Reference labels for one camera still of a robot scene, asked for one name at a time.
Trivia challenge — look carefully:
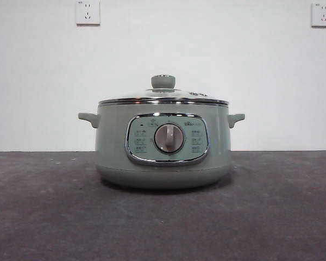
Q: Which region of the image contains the white wall socket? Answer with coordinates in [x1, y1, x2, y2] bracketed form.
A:
[76, 0, 101, 27]
[311, 2, 326, 28]

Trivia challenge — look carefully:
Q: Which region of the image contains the pale green electric pot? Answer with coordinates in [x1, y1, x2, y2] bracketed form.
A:
[78, 99, 246, 190]

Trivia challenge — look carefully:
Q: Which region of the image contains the glass lid with green knob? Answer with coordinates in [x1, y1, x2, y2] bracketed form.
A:
[99, 74, 229, 105]

